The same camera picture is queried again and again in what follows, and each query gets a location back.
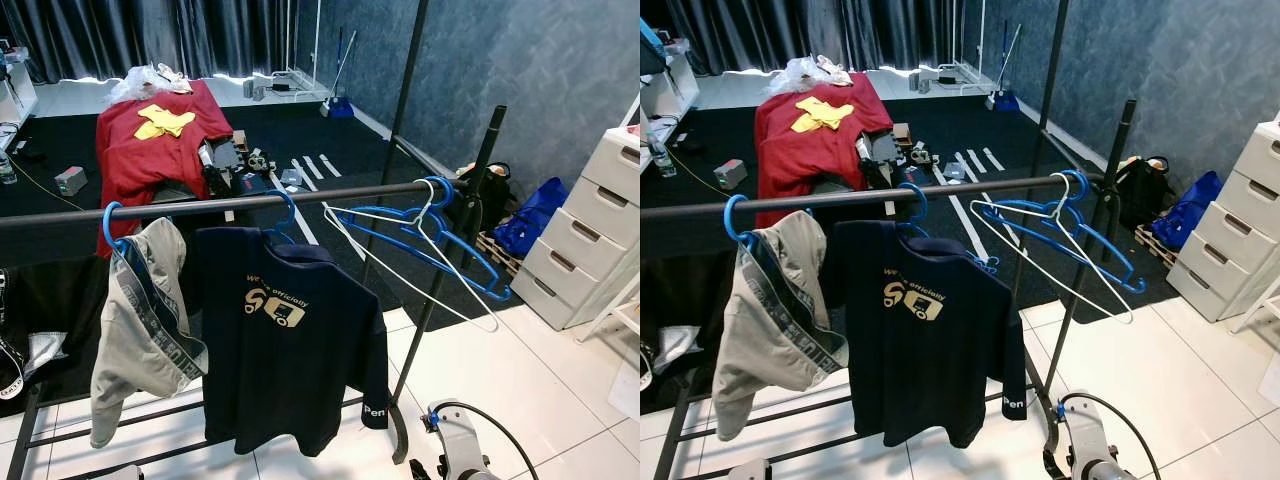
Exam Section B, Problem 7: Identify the grey garment with printed band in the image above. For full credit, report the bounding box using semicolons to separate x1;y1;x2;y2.
712;210;851;443
90;217;209;449

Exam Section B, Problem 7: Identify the blue plastic hanger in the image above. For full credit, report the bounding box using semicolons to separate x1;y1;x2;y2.
895;182;1001;274
983;170;1148;295
101;200;131;256
262;189;299;244
724;193;761;249
335;176;513;303

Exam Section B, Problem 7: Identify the navy shirt with gold print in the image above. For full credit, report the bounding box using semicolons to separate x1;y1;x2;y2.
192;226;391;458
818;218;1029;449

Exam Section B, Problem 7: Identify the white drawer cabinet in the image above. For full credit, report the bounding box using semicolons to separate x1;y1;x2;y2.
510;125;641;331
1165;120;1280;323

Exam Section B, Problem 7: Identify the black garment white print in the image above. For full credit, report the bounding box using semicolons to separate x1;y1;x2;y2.
640;250;741;411
0;255;111;416

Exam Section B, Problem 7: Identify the blue bag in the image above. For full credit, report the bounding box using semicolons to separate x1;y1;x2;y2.
1150;170;1225;251
493;177;569;259

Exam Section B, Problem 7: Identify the wooden pallet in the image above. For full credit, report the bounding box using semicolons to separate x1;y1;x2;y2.
475;232;526;279
1135;225;1181;269

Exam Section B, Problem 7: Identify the black backpack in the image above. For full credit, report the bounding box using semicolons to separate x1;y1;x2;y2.
445;160;521;241
1110;155;1173;233

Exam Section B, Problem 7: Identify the white desk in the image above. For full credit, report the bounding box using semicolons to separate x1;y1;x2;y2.
0;42;39;151
640;25;701;151

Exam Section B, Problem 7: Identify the red cloth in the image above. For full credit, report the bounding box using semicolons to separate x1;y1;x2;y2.
95;80;236;259
753;72;896;229

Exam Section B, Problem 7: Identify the yellow cloth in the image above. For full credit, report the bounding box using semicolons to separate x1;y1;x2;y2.
133;103;198;141
790;96;856;134

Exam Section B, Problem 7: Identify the white plastic bag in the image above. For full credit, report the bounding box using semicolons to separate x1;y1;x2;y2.
770;55;853;98
108;63;193;104

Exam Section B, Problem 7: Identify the black robot equipment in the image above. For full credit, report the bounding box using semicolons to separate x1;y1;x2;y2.
198;128;279;198
855;122;946;191

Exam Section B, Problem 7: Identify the dark pleated curtain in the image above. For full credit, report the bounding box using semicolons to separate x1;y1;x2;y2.
0;0;321;83
665;0;966;73

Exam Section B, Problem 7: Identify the white wire hanger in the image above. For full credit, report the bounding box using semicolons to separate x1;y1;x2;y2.
968;172;1136;326
322;180;501;334

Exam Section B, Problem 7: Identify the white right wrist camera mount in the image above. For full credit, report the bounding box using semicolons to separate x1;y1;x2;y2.
1050;400;1126;480
425;403;493;480

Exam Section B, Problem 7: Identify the blue dustpan with handle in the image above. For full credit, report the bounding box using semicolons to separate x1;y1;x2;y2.
985;20;1023;113
320;28;358;119

